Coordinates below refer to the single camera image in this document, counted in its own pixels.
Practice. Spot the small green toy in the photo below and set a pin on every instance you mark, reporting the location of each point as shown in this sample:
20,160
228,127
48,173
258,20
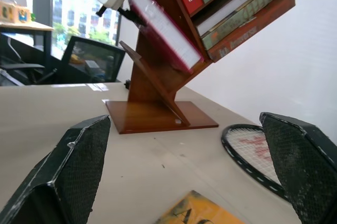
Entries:
33,16

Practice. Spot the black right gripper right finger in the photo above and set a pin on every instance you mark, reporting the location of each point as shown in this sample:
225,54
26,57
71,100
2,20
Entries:
302,161

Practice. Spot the wooden tree-shaped bookshelf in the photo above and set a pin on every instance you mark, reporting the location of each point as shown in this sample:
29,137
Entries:
147,84

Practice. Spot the black chair armrest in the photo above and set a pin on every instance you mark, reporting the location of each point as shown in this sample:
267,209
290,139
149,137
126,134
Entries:
21,65

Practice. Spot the olive green book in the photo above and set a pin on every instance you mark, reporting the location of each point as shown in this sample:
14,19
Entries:
238,16

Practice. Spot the black badminton racket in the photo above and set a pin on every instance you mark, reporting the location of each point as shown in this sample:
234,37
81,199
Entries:
250,150

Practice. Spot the wooden picture toy block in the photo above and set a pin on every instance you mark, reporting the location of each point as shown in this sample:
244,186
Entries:
5,11
22,15

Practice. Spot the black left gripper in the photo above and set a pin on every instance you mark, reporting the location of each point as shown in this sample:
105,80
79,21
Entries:
122,10

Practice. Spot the wooden top side desk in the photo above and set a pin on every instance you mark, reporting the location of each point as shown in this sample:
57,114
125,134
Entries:
23,25

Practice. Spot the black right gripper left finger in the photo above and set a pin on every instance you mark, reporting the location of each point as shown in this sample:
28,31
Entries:
65,171

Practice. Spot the orange-brown book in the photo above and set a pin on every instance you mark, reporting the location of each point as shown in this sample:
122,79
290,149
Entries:
250,32

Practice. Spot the thick black cover book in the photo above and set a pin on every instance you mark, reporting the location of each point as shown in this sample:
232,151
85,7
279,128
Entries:
237,0

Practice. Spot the yellow cover book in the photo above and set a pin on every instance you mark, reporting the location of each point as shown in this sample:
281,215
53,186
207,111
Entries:
194,211

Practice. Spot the magenta cover book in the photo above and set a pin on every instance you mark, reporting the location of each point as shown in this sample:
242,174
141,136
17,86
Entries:
168,32

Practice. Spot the black mesh office chair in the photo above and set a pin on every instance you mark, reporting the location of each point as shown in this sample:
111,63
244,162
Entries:
119,58

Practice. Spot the small black table clamp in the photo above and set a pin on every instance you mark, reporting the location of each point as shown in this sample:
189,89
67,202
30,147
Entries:
127,84

